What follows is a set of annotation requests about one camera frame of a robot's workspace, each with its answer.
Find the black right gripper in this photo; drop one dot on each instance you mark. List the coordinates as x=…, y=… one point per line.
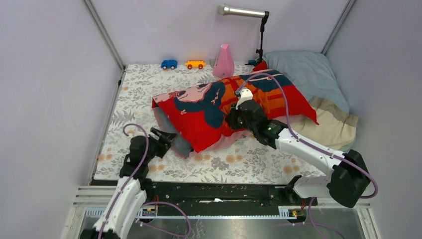
x=231, y=119

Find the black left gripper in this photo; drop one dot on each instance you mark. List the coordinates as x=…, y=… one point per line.
x=163, y=144

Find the white pillow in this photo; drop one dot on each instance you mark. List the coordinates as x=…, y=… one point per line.
x=179, y=145

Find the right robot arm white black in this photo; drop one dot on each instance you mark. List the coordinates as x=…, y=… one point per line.
x=346, y=176

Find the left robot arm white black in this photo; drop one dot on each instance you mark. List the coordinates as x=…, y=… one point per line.
x=133, y=187

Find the blue and beige pillow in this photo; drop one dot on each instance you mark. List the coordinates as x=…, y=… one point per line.
x=312, y=75

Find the floral table mat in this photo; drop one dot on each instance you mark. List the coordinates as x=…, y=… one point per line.
x=246, y=161

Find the pink metronome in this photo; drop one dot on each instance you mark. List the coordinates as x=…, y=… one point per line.
x=224, y=63

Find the orange toy car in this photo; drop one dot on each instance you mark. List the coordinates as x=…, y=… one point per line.
x=195, y=64

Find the blue toy car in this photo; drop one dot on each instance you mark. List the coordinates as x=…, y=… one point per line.
x=169, y=64

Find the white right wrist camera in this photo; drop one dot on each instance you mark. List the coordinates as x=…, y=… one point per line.
x=243, y=95

